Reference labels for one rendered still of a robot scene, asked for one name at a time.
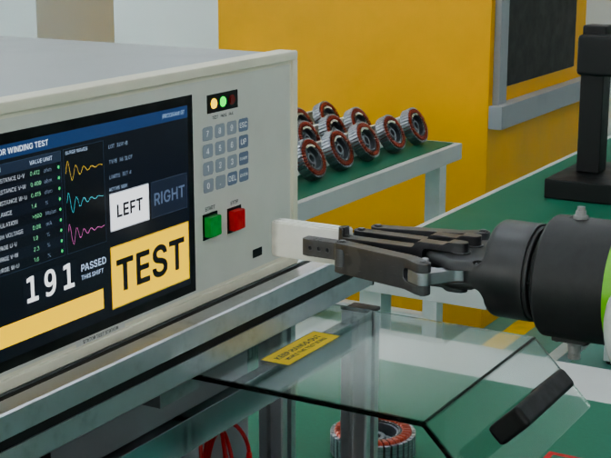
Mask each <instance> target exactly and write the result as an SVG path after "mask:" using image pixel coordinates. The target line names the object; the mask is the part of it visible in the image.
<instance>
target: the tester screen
mask: <svg viewBox="0 0 611 458"><path fill-rule="evenodd" d="M182 173H186V178H187V208H184V209H181V210H178V211H175V212H172V213H170V214H164V215H161V216H158V217H156V218H153V219H150V220H147V221H144V222H142V223H139V224H134V225H131V226H128V227H126V228H123V229H120V230H117V231H114V232H112V233H111V227H110V202H109V195H110V194H113V193H117V192H120V191H123V190H126V189H129V188H133V187H136V186H139V185H142V184H148V183H152V182H154V181H158V180H161V179H164V178H167V177H170V176H174V175H177V174H182ZM187 221H188V232H189V274H190V278H189V279H187V280H184V281H183V282H180V283H178V284H174V285H171V286H169V287H167V288H165V289H163V290H160V291H158V292H155V293H153V294H149V295H148V296H145V297H143V298H140V299H138V300H135V301H133V302H131V303H129V304H125V305H123V306H120V307H118V308H115V309H114V310H113V302H112V276H111V251H110V248H111V247H114V246H117V245H120V244H123V243H126V242H129V241H132V240H135V239H137V238H140V237H143V236H146V235H149V234H152V233H155V232H158V231H161V230H164V229H166V228H169V227H172V226H175V225H178V224H181V223H184V222H187ZM73 259H76V266H77V288H78V289H76V290H74V291H72V292H69V293H67V294H62V295H60V296H57V297H55V298H53V299H50V300H47V301H45V302H42V303H40V304H36V305H33V306H31V307H28V308H25V309H24V304H23V286H22V277H23V276H25V275H28V274H32V273H35V272H38V271H41V270H44V269H46V268H49V267H52V266H55V265H57V264H61V263H64V262H67V261H70V260H73ZM190 284H191V262H190V218H189V175H188V132H187V105H184V106H180V107H176V108H172V109H167V110H163V111H159V112H154V113H150V114H142V115H138V116H134V117H129V118H125V119H121V120H116V121H113V122H108V123H103V124H96V125H91V126H88V127H83V128H78V129H75V130H70V131H66V132H62V133H57V134H50V135H45V136H41V137H37V138H32V139H28V140H24V141H19V142H15V143H11V144H3V145H0V328H1V327H3V326H6V325H9V324H12V323H15V322H17V321H20V320H22V319H25V318H27V317H29V316H32V315H34V314H39V313H41V312H43V311H45V310H48V309H51V308H53V307H56V306H58V305H60V304H64V303H67V302H70V301H72V300H74V299H76V298H79V297H82V296H84V295H87V294H90V293H93V292H95V291H98V290H101V289H103V288H104V309H101V310H99V311H96V312H94V313H91V314H88V315H86V316H83V317H81V318H78V319H76V320H74V321H72V322H69V323H67V324H63V325H61V326H58V327H56V328H54V329H52V330H49V331H47V332H44V333H42V334H39V335H36V336H34V337H31V338H29V339H26V340H24V341H22V342H20V343H16V344H13V345H11V346H9V347H6V348H5V349H2V350H0V363H2V362H4V361H7V360H9V359H11V358H14V357H16V356H18V355H20V354H23V353H26V352H29V351H31V350H34V349H35V348H37V347H40V346H42V345H45V344H48V343H51V342H53V341H55V340H57V339H59V338H62V337H64V336H67V335H69V334H72V333H74V332H77V331H79V330H82V329H84V328H86V327H88V326H90V325H93V324H96V323H99V322H101V321H104V320H105V319H107V318H110V317H112V316H115V315H117V314H120V313H122V312H125V311H127V310H130V309H132V308H134V307H137V306H138V305H141V304H144V303H147V302H149V301H152V300H154V299H155V298H158V297H160V296H163V295H165V294H169V293H171V292H173V291H175V290H178V289H180V288H182V287H185V286H187V285H190Z"/></svg>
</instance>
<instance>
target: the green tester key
mask: <svg viewBox="0 0 611 458"><path fill-rule="evenodd" d="M221 233H222V215H221V214H212V215H209V216H207V217H205V238H212V237H215V236H218V235H220V234H221Z"/></svg>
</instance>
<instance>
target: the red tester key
mask: <svg viewBox="0 0 611 458"><path fill-rule="evenodd" d="M243 228H245V208H236V209H234V210H231V211H229V231H233V232H235V231H237V230H240V229H243Z"/></svg>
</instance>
